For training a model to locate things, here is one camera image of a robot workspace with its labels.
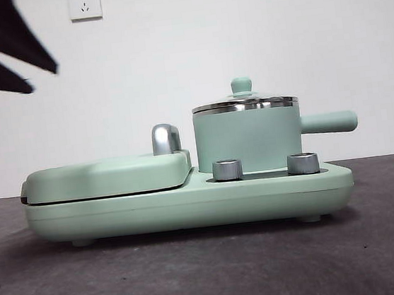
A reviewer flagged glass lid with green knob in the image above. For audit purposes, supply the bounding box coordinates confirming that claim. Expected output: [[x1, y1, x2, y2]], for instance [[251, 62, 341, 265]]
[[188, 70, 299, 117]]

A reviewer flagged silver control knob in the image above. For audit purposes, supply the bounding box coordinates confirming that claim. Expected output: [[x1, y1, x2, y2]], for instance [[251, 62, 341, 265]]
[[285, 150, 320, 176], [211, 157, 245, 183]]

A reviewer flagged mint green breakfast machine base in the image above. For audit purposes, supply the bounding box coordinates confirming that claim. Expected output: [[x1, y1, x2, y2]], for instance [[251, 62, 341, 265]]
[[21, 149, 358, 253]]

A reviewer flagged white wall socket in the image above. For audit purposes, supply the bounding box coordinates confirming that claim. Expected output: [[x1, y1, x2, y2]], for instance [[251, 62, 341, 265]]
[[67, 0, 103, 23]]

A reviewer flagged chrome cover handle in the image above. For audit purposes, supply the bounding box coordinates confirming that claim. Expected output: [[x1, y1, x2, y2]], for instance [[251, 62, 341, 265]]
[[149, 121, 185, 157]]

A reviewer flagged mint green handled pot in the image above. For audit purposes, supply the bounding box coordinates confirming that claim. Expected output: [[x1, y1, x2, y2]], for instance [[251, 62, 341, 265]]
[[191, 93, 363, 177]]

